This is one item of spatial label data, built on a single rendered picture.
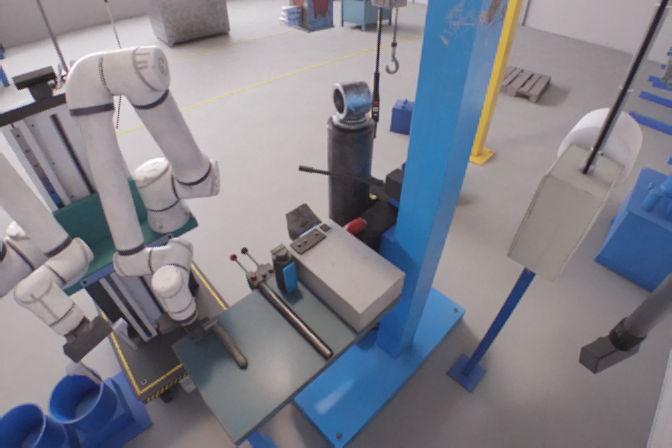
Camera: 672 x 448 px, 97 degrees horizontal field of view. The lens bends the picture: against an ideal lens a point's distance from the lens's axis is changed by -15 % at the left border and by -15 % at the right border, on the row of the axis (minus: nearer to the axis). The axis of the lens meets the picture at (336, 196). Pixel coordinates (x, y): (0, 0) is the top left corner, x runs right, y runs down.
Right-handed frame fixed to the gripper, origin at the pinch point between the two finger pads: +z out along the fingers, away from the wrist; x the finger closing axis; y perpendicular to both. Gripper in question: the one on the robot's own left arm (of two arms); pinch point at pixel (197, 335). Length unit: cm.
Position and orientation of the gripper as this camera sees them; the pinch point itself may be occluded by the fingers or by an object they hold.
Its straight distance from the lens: 133.7
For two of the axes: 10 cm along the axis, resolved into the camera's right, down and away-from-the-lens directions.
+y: 7.2, -4.4, 5.3
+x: -6.9, -4.6, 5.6
